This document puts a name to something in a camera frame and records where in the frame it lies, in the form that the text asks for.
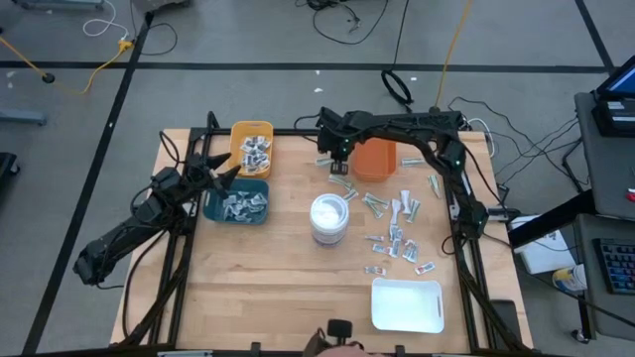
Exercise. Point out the yellow plastic bin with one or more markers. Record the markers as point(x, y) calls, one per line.
point(237, 149)

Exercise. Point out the person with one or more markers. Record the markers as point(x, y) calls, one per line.
point(342, 351)

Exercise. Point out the white box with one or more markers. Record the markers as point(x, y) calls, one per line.
point(546, 253)

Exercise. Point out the small black device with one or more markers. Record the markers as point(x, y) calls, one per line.
point(340, 329)

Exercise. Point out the black monitor blue screen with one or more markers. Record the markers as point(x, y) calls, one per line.
point(615, 116)

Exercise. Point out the small red white bandage packet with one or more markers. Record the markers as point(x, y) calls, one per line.
point(411, 251)
point(381, 249)
point(374, 238)
point(395, 249)
point(425, 268)
point(395, 232)

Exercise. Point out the black caster wheel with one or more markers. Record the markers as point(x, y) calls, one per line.
point(579, 335)

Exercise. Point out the dark grey low desk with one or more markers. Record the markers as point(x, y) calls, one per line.
point(588, 317)

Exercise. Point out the black flat pad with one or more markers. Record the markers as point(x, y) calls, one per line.
point(506, 322)

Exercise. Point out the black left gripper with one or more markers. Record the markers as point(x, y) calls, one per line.
point(201, 174)

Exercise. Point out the black keyboard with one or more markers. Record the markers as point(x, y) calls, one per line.
point(617, 265)

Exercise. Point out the white plastic bin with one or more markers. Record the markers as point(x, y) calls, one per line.
point(404, 305)

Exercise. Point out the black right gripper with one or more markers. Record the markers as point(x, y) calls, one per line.
point(337, 141)

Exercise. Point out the grey metal base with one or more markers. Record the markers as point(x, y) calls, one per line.
point(59, 4)

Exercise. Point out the teal plastic bin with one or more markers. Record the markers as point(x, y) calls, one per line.
point(213, 208)

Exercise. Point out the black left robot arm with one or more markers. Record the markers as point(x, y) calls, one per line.
point(124, 233)

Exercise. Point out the grey floor bar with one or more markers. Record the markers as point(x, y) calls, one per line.
point(22, 118)

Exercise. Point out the grey green bag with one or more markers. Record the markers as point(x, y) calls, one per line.
point(159, 4)

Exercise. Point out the crumpled wrappers on right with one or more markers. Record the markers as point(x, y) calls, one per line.
point(375, 271)

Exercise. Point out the white square packet dark print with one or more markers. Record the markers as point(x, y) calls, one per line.
point(259, 141)
point(267, 145)
point(265, 162)
point(248, 158)
point(254, 168)
point(259, 154)
point(246, 145)

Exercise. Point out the black desk beam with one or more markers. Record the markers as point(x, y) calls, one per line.
point(555, 218)

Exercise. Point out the plain white strip packet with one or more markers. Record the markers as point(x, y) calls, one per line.
point(405, 202)
point(395, 210)

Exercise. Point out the black chair base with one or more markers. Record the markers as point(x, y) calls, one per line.
point(6, 171)

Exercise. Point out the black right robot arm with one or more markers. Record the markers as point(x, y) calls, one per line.
point(407, 126)

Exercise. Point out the orange plastic bin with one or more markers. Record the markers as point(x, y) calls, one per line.
point(374, 161)

